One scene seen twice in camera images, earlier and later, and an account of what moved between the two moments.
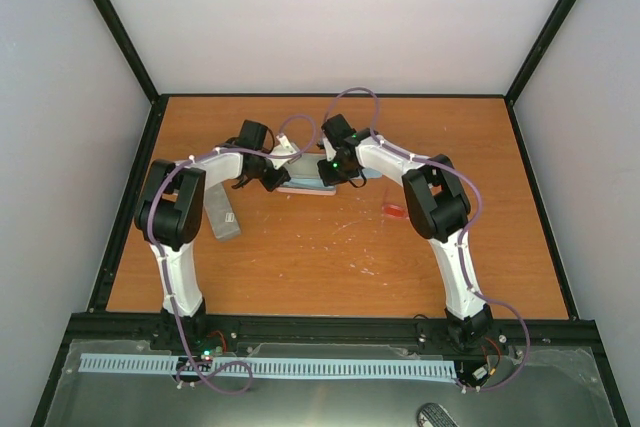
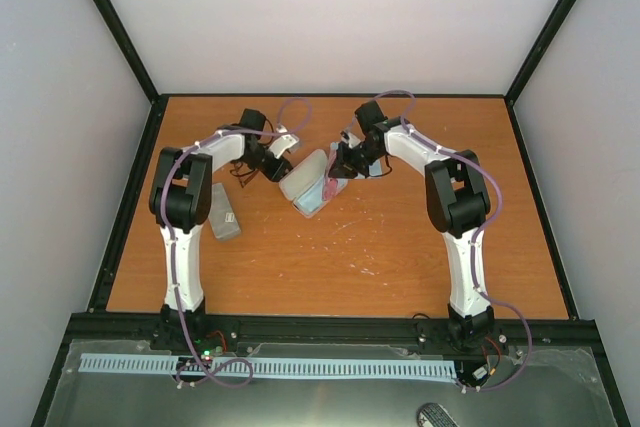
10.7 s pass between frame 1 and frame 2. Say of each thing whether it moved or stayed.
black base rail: stayed
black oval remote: stayed
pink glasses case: moved
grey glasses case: stayed
